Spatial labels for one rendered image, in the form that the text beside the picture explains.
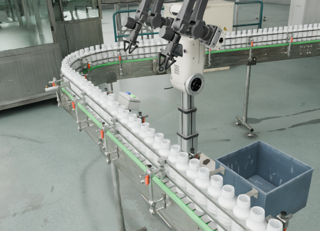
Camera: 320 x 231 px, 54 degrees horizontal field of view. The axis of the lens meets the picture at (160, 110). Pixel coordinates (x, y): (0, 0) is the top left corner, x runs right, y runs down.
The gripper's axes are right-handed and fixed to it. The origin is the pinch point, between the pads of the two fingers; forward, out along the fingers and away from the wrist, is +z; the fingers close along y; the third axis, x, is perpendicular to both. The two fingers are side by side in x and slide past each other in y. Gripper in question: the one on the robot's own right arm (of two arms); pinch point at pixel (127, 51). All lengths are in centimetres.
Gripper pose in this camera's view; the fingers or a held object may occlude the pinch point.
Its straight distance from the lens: 219.3
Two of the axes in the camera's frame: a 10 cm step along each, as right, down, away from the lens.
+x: 7.3, 1.9, 6.6
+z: -3.8, 9.1, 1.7
